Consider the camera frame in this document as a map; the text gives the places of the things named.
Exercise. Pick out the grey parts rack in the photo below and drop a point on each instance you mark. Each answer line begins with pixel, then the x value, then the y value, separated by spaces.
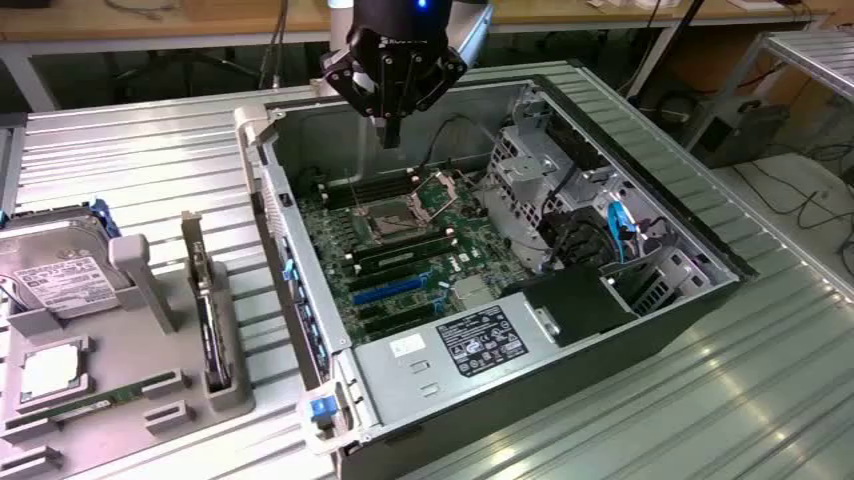
pixel 134 350

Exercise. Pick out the silver CPU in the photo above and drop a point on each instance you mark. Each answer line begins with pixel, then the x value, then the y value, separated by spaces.
pixel 50 372

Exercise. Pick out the grey power supply unit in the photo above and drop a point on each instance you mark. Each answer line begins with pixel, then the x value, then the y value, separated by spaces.
pixel 414 380

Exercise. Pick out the silver chipset heatsink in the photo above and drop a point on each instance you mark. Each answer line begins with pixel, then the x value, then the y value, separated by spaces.
pixel 473 290

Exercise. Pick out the long black expansion slot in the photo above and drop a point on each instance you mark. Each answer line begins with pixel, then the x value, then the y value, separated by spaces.
pixel 401 326
pixel 397 314

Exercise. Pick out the metal disk bay cage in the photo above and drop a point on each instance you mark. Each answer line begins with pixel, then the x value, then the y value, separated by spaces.
pixel 528 170

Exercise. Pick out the green RAM stick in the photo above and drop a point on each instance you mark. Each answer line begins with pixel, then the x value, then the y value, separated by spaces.
pixel 114 397

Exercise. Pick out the thin metal locking lever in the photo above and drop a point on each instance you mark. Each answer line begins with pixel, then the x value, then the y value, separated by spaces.
pixel 354 192

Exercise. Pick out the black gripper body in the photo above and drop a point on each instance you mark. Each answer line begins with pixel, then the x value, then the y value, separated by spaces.
pixel 401 30

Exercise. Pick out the black plastic air shroud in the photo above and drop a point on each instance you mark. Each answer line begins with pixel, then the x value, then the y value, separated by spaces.
pixel 574 300

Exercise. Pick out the green motherboard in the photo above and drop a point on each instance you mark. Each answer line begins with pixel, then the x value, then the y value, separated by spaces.
pixel 334 225

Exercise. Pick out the black box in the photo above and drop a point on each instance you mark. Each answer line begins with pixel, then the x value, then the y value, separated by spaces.
pixel 748 135

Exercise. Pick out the blue disk bracket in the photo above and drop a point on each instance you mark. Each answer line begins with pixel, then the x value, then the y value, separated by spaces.
pixel 101 215

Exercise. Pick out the metal socket cover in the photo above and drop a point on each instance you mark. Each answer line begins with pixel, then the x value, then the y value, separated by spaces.
pixel 437 197

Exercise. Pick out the wooden desk white frame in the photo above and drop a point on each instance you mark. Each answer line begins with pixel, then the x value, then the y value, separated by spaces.
pixel 167 22

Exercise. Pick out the black RAM slot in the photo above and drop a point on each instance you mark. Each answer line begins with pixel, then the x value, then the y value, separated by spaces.
pixel 397 254
pixel 389 269
pixel 374 189
pixel 414 235
pixel 371 183
pixel 387 281
pixel 377 196

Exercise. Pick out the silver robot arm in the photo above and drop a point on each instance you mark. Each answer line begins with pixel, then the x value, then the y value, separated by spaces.
pixel 477 35

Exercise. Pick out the graphics card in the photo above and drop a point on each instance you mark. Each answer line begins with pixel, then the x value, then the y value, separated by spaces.
pixel 203 280

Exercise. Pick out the CPU socket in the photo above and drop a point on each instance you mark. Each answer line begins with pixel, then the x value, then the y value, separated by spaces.
pixel 390 222

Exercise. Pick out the open black PC case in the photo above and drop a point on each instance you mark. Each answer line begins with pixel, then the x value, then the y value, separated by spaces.
pixel 634 380

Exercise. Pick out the metal slat side table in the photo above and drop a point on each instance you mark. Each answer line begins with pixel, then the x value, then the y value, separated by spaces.
pixel 814 55

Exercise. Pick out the silver hard disk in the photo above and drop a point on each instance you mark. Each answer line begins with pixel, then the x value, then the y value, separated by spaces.
pixel 61 280

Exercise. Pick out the blue expansion slot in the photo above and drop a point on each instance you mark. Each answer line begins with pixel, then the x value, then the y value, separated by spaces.
pixel 390 295

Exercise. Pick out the blue slot cover clip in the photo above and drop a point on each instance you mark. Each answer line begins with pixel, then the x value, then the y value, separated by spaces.
pixel 322 357
pixel 303 315
pixel 313 337
pixel 286 270
pixel 295 292

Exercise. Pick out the white round table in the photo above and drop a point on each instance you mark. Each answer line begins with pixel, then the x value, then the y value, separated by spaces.
pixel 788 200

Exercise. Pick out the blue case latch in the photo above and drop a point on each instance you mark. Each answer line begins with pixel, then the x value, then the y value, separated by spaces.
pixel 322 407

